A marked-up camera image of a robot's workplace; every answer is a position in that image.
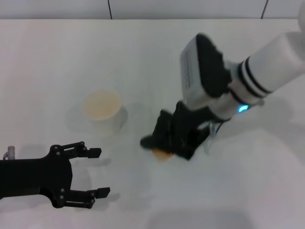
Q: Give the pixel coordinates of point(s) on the silver connector on left gripper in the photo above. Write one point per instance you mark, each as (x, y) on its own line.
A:
(11, 152)

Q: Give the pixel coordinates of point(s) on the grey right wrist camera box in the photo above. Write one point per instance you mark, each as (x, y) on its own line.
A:
(202, 71)

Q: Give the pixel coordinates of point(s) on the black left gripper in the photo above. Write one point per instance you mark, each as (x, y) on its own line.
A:
(35, 176)

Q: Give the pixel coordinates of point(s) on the dark blue rag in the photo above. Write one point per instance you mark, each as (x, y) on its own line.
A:
(166, 138)

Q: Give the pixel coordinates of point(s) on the brown water stain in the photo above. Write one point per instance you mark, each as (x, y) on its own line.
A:
(163, 157)

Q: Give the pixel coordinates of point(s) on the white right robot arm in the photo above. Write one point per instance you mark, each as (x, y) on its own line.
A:
(269, 64)

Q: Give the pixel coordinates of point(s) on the white paper cup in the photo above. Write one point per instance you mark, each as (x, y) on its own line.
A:
(104, 112)

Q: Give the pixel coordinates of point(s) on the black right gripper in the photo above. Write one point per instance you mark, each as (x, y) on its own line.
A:
(190, 119)

